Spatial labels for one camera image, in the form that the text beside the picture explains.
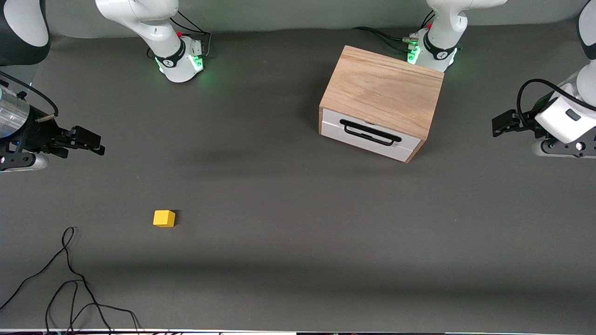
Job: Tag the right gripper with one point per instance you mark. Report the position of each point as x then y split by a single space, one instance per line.
38 133

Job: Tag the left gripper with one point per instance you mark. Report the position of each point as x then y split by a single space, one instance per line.
525 122

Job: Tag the yellow cube block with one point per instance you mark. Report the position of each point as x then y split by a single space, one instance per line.
164 218

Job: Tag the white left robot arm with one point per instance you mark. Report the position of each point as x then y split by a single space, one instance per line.
442 32

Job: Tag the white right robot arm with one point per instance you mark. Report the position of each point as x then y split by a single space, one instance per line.
173 58

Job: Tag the wooden drawer cabinet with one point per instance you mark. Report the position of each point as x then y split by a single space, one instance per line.
382 88

